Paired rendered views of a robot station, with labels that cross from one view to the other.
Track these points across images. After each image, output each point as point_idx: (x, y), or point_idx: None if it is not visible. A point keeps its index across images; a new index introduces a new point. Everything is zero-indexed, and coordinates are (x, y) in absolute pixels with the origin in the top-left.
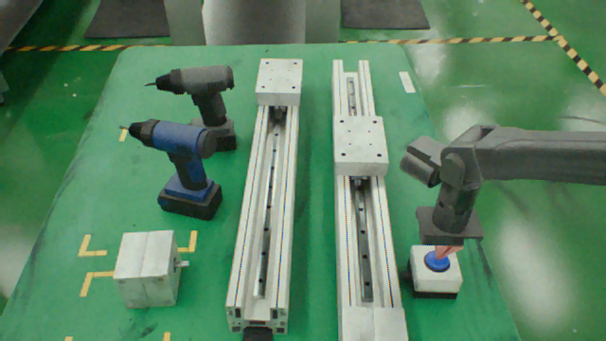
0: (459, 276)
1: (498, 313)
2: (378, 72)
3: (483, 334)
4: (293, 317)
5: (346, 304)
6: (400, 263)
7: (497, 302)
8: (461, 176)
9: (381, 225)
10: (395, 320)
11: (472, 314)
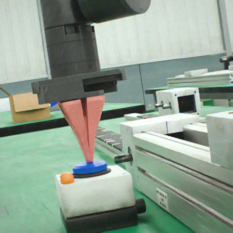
0: (57, 175)
1: (4, 227)
2: None
3: (33, 214)
4: None
5: (197, 123)
6: (151, 222)
7: (0, 232)
8: None
9: (186, 143)
10: (139, 124)
11: (42, 220)
